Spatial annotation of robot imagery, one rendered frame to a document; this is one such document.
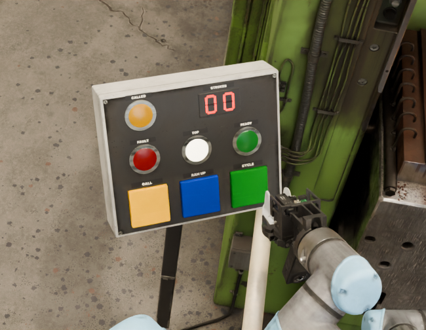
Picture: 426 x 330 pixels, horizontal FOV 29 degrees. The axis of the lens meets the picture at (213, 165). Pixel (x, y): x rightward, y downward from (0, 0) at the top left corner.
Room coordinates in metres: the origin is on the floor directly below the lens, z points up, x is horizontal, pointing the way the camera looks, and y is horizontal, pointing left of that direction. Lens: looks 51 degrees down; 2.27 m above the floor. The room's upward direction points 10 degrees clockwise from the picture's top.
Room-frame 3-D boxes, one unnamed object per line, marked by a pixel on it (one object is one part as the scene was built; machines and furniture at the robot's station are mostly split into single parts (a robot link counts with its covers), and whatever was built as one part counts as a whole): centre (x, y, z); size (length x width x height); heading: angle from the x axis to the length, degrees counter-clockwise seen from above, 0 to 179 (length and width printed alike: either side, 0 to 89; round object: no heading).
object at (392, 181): (1.29, -0.38, 0.93); 0.40 x 0.03 x 0.03; 0
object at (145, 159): (0.94, 0.12, 1.09); 0.05 x 0.03 x 0.04; 90
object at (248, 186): (0.98, -0.08, 1.01); 0.07 x 0.05 x 0.07; 115
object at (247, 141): (1.02, -0.06, 1.09); 0.05 x 0.03 x 0.04; 90
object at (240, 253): (1.26, -0.13, 0.36); 0.09 x 0.07 x 0.12; 90
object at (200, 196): (0.94, 0.02, 1.01); 0.07 x 0.05 x 0.07; 115
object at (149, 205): (0.90, 0.11, 1.01); 0.07 x 0.05 x 0.07; 115
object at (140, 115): (0.98, 0.14, 1.16); 0.05 x 0.03 x 0.04; 90
